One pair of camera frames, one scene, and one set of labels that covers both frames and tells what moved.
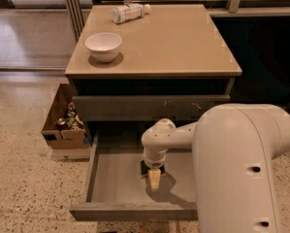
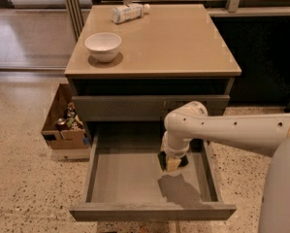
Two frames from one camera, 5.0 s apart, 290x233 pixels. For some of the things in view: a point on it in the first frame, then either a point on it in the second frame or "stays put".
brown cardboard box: x=63 y=139 stays put
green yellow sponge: x=145 y=169 to x=183 y=161
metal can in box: x=61 y=125 stays put
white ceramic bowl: x=104 y=47 stays put
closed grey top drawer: x=145 y=108 stays put
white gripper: x=154 y=163 to x=175 y=152
